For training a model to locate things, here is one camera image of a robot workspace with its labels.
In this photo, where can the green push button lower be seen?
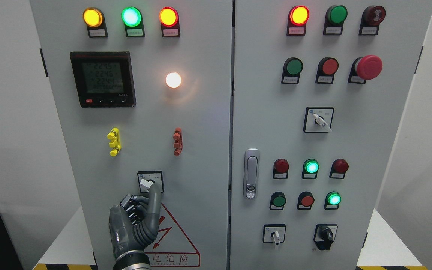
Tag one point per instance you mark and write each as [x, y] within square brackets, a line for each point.
[277, 201]

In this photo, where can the yellow terminal connector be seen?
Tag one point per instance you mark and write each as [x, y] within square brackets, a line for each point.
[114, 142]

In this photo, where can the red lightning warning sticker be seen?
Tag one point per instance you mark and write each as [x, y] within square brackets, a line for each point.
[172, 247]

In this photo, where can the green lit indicator light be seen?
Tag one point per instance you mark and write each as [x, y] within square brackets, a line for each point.
[133, 22]

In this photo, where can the lit green indicator middle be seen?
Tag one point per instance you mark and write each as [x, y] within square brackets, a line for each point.
[310, 169]

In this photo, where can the grey cabinet door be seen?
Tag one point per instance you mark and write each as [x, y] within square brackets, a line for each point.
[270, 116]
[196, 181]

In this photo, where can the red emergency stop mushroom button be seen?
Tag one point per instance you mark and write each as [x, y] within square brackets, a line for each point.
[365, 68]

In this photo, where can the orange red indicator light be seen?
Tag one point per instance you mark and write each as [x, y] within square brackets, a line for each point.
[169, 19]

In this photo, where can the silver door handle lock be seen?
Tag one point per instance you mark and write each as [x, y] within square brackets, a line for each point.
[251, 167]

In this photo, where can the robot forearm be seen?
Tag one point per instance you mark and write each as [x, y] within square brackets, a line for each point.
[132, 260]

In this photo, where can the dark red indicator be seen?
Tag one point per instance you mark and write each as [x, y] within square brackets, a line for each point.
[281, 169]
[339, 169]

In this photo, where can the black digital power meter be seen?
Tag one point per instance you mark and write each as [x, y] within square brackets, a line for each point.
[103, 79]

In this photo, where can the dark red indicator right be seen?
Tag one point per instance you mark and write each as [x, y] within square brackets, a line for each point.
[339, 169]

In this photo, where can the right grey cabinet door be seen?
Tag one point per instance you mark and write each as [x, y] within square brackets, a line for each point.
[270, 116]

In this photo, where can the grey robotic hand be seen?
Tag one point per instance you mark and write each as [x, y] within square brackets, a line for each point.
[127, 237]

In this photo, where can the red push button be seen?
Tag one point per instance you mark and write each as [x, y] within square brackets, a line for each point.
[305, 201]
[326, 70]

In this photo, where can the green push button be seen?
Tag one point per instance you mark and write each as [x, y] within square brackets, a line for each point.
[291, 71]
[277, 201]

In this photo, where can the dark red indicator left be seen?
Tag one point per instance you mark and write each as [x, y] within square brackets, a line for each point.
[281, 169]

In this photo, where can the small clear bulb light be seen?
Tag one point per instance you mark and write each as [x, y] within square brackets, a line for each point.
[173, 80]

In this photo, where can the white selector switch right upper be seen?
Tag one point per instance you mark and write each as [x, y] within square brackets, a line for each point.
[318, 119]

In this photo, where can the lit red indicator right door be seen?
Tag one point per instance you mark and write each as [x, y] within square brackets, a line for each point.
[297, 21]

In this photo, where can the white selector switch bottom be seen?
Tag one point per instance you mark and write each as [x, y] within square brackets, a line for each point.
[274, 234]

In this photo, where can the white rotary selector switch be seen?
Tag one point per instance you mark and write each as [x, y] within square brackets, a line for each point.
[148, 178]

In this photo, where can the yellow indicator light top left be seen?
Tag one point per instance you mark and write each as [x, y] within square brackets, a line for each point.
[95, 23]

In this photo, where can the red push button lower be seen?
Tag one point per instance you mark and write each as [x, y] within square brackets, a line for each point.
[305, 201]

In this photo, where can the red terminal connector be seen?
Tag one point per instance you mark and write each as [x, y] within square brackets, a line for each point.
[177, 145]

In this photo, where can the dark red buzzer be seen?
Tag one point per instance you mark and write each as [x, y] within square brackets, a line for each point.
[371, 20]

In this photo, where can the left grey cabinet door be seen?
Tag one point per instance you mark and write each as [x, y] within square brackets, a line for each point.
[196, 181]

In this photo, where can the lit green button lower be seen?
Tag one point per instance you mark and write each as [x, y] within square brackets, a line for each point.
[332, 201]

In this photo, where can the red push button upper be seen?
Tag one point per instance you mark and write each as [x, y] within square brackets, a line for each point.
[326, 70]

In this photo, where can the black rotary knob switch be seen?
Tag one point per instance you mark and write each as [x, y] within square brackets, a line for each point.
[324, 235]

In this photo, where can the dark green indicator top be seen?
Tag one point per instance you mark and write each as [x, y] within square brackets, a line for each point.
[334, 20]

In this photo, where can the green push button upper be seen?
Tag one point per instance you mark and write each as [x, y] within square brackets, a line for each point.
[291, 71]

